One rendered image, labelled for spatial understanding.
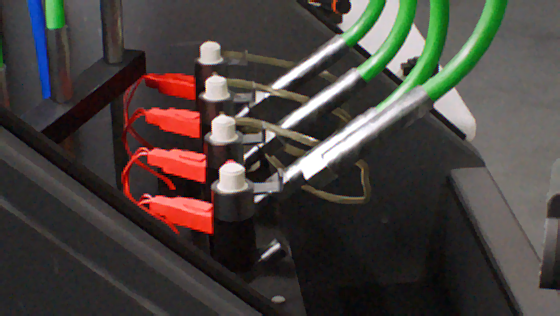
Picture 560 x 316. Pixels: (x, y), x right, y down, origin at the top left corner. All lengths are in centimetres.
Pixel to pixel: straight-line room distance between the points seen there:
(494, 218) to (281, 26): 25
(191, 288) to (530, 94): 354
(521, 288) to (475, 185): 19
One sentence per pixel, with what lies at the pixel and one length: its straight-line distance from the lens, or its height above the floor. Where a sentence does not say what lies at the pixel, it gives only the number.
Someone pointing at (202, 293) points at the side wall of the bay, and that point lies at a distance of 48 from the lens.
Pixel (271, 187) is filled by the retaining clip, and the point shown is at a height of 109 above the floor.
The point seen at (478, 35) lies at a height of 119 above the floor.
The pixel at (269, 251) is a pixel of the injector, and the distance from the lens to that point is 87.
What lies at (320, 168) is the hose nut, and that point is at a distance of 84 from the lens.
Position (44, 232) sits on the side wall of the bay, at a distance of 47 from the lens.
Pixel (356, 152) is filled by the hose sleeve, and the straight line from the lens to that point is 84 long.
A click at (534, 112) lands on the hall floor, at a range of 386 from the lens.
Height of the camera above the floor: 146
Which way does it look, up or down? 24 degrees down
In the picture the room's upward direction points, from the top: 1 degrees counter-clockwise
